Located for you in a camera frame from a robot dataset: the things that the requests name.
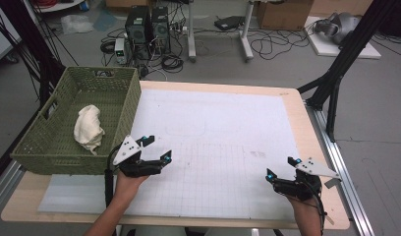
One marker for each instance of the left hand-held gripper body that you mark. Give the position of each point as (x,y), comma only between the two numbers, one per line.
(128,150)

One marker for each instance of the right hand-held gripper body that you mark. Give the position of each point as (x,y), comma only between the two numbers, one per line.
(300,188)

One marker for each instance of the cream egg print cloth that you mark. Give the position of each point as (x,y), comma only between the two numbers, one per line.
(88,126)

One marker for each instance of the green woven basket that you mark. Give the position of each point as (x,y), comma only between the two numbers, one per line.
(74,98)

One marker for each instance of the person's right hand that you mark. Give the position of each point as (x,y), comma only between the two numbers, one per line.
(303,205)

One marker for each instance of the person's left hand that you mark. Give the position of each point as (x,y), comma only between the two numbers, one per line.
(128,188)

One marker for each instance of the grey tape piece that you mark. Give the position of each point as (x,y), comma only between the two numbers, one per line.
(329,183)

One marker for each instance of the thin wooden stick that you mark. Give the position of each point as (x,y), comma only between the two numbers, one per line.
(330,219)

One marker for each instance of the white grid mat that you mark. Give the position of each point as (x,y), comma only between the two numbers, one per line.
(205,131)

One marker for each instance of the person's grey trousers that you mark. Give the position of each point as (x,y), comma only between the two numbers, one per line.
(156,231)

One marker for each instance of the white power supply box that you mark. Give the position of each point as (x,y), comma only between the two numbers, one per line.
(120,50)

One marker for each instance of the black computer tower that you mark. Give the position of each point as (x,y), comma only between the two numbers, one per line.
(138,29)
(161,29)

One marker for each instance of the white floor board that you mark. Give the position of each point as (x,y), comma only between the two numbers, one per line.
(326,49)

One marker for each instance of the white desk leg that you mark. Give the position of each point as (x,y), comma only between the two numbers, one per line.
(191,32)
(246,36)

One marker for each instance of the clear plastic bag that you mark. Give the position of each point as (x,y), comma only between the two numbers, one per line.
(75,24)

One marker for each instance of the grey headset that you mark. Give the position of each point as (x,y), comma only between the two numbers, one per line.
(342,26)

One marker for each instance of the black flat device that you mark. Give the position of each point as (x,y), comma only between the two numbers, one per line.
(228,22)

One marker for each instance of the brown cardboard box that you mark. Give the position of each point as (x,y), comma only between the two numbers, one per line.
(283,14)

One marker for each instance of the white cabinet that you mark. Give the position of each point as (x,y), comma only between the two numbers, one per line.
(2,39)

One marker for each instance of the aluminium rail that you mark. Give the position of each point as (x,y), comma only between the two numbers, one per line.
(5,187)
(346,177)

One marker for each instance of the black metal frame stand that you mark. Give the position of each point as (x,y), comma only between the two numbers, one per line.
(339,65)
(34,49)

